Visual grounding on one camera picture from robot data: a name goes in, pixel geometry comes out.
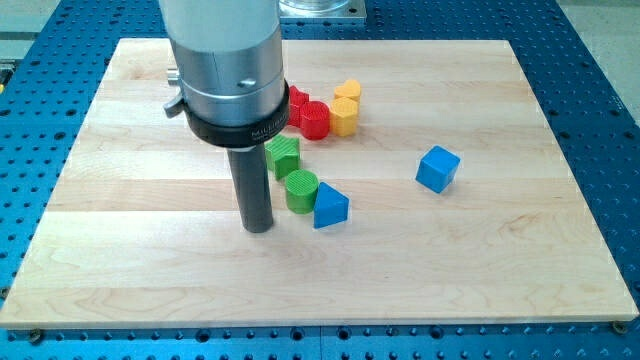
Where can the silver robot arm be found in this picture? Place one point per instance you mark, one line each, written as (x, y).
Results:
(232, 88)

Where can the green cylinder block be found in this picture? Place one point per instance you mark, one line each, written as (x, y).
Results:
(301, 191)

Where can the blue triangle block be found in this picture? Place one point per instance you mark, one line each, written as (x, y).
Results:
(331, 206)

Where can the red star block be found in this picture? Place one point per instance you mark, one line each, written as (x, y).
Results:
(297, 99)

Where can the yellow hexagon block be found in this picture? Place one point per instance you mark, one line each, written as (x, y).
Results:
(344, 115)

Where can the blue perforated table plate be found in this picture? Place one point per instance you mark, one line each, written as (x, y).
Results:
(52, 89)

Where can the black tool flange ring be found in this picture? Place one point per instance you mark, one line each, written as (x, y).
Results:
(241, 136)

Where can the yellow heart block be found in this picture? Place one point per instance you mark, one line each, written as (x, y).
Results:
(350, 89)

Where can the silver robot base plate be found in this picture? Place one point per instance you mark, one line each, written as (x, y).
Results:
(323, 11)

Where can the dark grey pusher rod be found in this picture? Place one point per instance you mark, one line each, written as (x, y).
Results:
(250, 176)

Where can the red cylinder block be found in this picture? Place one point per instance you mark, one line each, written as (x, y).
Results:
(314, 123)

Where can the green star block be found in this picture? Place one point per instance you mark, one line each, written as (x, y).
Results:
(282, 155)

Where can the blue cube block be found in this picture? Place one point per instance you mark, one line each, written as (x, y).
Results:
(437, 169)

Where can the light wooden board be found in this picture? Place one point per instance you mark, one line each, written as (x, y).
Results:
(449, 202)

